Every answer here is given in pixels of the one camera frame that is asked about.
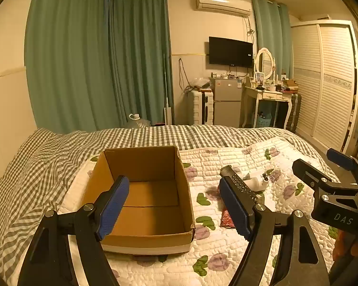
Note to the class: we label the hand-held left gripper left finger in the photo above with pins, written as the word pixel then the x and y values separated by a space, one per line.
pixel 115 205

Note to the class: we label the dark striped suitcase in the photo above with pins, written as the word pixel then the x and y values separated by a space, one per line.
pixel 294 111

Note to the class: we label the narrow green curtain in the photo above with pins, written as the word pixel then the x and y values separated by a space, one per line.
pixel 271 32

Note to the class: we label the silver small fridge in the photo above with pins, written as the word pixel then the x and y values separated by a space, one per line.
pixel 226 101

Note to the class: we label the white dressing table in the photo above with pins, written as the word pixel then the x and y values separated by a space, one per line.
pixel 271 95

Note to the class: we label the white air conditioner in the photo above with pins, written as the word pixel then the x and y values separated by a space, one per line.
pixel 223 4

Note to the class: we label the white plastic drawer cabinet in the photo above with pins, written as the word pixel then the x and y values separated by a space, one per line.
pixel 197 107

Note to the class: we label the white mop pole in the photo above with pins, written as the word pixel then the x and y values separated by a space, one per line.
pixel 167 107

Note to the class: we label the small white bottle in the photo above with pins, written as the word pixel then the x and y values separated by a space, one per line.
pixel 256 183

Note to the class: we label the white floral quilt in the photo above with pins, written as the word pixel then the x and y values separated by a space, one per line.
pixel 226 155

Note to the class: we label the black remote control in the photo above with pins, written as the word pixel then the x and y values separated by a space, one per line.
pixel 241 184

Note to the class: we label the person's right hand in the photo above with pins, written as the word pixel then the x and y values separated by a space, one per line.
pixel 343 245

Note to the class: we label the red patterned packet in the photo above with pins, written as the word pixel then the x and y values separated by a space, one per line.
pixel 226 220

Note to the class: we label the clear plastic bag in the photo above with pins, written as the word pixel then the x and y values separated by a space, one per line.
pixel 201 82

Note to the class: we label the wide green curtain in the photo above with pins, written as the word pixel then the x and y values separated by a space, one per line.
pixel 68 53

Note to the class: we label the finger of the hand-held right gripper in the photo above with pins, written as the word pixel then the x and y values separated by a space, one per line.
pixel 343 158
pixel 311 172

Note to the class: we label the black wall television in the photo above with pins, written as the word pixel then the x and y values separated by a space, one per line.
pixel 230 52

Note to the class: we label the white oval mirror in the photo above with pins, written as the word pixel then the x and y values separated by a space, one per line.
pixel 265 62

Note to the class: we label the clear water jug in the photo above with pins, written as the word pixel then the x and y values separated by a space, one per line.
pixel 137 122

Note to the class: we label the white louvred wardrobe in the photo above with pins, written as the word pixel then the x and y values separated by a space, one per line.
pixel 325 80

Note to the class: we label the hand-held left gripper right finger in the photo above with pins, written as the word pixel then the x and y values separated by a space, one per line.
pixel 235 210

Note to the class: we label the floral quilted bedspread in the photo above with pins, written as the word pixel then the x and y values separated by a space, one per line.
pixel 47 161

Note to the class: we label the blue plastic basket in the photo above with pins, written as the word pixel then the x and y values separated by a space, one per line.
pixel 264 122

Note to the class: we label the brown cardboard box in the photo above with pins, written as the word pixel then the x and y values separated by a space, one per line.
pixel 149 190

